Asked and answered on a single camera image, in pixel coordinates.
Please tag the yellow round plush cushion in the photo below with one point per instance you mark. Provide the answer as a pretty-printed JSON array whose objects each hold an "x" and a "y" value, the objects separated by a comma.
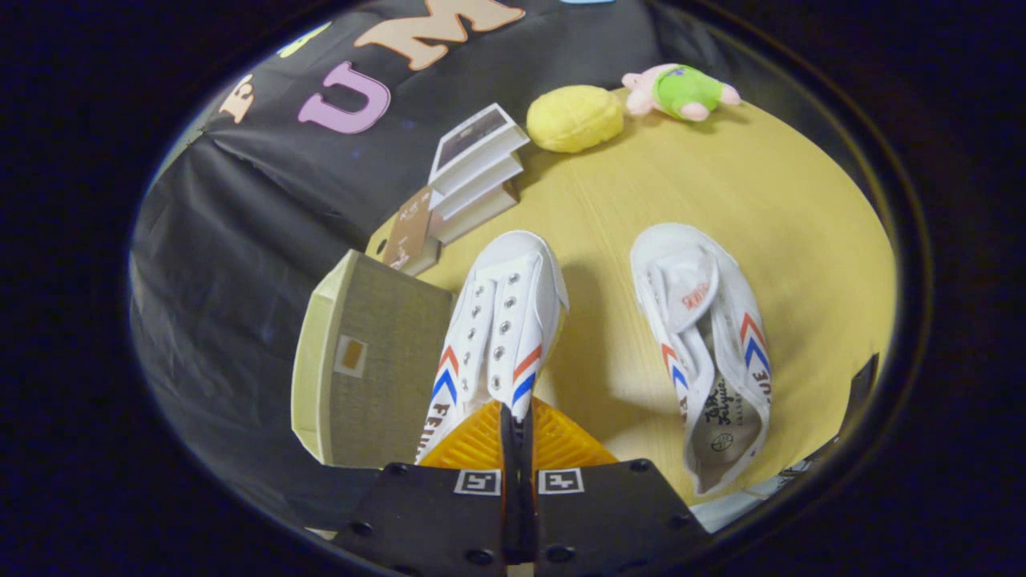
[{"x": 573, "y": 120}]

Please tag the person's light clothing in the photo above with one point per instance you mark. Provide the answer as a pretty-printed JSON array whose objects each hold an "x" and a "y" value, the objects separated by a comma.
[{"x": 737, "y": 505}]

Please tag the thick white book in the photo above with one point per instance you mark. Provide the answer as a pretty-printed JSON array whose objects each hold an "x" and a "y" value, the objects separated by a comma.
[
  {"x": 481, "y": 218},
  {"x": 481, "y": 188}
]

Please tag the white striped canvas shoe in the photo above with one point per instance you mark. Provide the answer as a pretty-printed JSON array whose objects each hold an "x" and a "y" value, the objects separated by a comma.
[
  {"x": 725, "y": 353},
  {"x": 505, "y": 304}
]

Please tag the beige fabric storage box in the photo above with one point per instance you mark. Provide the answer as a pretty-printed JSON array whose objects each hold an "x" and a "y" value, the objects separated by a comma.
[{"x": 385, "y": 361}]

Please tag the pink and green plush toy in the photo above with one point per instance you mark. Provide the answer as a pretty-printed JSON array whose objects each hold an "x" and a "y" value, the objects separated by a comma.
[{"x": 681, "y": 92}]

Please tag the black backdrop cloth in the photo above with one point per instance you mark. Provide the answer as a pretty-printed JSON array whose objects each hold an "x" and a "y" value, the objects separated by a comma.
[{"x": 240, "y": 240}]

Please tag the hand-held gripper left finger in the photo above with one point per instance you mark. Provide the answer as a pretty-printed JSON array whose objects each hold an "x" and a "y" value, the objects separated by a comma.
[{"x": 510, "y": 481}]

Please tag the brown cover book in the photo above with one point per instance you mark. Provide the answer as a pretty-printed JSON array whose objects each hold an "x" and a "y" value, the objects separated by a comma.
[{"x": 409, "y": 228}]

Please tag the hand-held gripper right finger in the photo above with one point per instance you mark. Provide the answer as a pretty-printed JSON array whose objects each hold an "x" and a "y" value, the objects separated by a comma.
[{"x": 531, "y": 481}]

